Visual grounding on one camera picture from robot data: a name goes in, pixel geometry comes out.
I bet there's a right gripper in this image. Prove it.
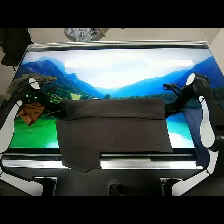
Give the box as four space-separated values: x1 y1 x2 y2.
164 98 183 118

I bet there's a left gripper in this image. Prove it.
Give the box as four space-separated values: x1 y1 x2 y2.
47 99 67 118

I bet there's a dark brown garment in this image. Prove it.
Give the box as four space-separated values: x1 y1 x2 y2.
55 97 174 173

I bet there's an orange-brown garment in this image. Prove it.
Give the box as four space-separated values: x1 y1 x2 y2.
17 102 45 127

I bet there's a dark blue garment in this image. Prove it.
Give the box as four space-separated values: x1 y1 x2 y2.
182 107 210 168

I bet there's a silver frame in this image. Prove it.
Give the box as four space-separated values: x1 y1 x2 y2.
0 151 206 197

